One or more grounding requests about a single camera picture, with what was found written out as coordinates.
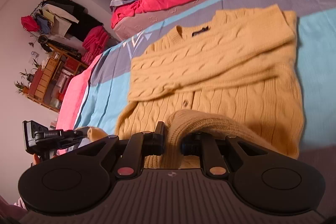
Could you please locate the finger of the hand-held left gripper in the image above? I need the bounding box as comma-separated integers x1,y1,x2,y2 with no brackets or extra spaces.
63,127,90,147

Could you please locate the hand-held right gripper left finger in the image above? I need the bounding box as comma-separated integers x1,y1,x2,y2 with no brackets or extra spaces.
75,121,166,179

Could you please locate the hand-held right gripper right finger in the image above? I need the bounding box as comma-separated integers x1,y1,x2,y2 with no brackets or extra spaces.
181,132,265,180

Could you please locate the tan cable knit cardigan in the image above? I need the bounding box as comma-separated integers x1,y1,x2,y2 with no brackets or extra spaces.
87,4,306,170

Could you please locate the red folded clothes pile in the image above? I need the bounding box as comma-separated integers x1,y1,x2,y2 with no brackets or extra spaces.
81,26,110,65

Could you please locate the pink bed sheet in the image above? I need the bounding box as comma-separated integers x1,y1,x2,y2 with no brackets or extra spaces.
56,55,106,157

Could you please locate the blue grey patterned bedsheet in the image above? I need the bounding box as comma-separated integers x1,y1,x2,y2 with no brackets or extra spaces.
73,0,336,219

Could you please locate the wooden shelf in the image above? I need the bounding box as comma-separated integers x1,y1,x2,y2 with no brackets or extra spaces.
26,51,89,113

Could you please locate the potted green plant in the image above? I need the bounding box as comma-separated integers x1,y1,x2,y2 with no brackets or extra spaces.
14,69,36,95

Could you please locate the red hanging cloth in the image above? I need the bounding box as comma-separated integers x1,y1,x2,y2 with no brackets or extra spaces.
21,15,40,32

